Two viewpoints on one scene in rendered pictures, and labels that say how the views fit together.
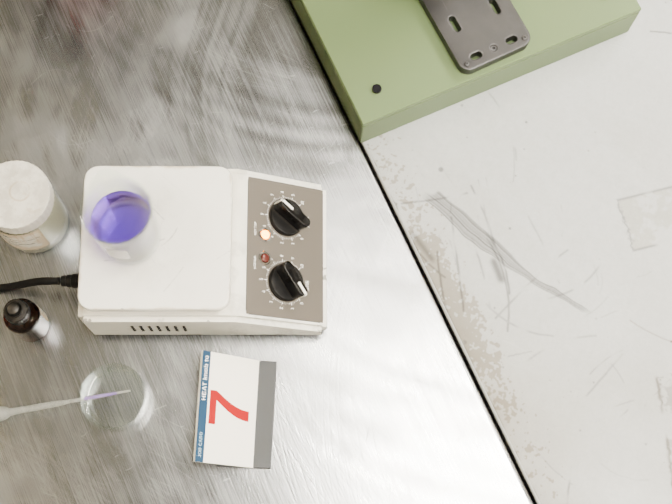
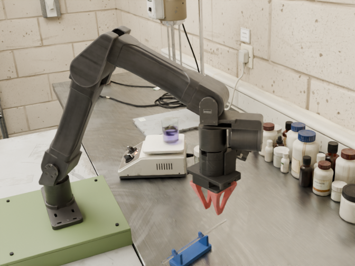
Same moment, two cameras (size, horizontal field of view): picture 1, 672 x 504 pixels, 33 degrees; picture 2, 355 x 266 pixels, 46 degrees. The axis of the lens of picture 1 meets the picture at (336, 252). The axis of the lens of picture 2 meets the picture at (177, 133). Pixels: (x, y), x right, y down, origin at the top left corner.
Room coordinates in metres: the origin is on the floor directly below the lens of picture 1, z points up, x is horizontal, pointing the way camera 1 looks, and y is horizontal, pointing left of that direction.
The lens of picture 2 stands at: (1.36, 0.35, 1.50)
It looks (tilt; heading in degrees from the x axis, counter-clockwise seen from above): 23 degrees down; 188
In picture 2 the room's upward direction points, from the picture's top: 3 degrees counter-clockwise
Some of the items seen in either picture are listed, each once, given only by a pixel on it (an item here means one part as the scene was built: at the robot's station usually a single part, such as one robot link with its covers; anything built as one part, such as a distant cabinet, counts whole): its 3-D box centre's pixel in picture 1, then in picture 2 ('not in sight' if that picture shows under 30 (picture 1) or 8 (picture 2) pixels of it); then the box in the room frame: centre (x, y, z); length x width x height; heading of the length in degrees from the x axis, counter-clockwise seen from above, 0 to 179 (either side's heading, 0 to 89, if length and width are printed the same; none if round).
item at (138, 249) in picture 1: (121, 219); (170, 131); (0.24, 0.17, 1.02); 0.06 x 0.05 x 0.08; 26
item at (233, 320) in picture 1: (194, 252); (156, 157); (0.25, 0.12, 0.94); 0.22 x 0.13 x 0.08; 95
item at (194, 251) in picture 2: not in sight; (190, 249); (0.64, 0.26, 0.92); 0.10 x 0.03 x 0.04; 141
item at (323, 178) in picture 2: not in sight; (323, 177); (0.37, 0.58, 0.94); 0.05 x 0.05 x 0.09
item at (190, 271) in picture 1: (156, 237); (164, 143); (0.24, 0.14, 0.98); 0.12 x 0.12 x 0.01; 5
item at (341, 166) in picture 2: not in sight; (347, 170); (0.34, 0.64, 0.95); 0.06 x 0.06 x 0.11
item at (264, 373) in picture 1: (236, 410); not in sight; (0.12, 0.07, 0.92); 0.09 x 0.06 x 0.04; 3
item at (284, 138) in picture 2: not in sight; (288, 136); (0.11, 0.52, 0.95); 0.04 x 0.04 x 0.10
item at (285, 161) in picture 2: not in sight; (285, 162); (0.25, 0.50, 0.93); 0.02 x 0.02 x 0.06
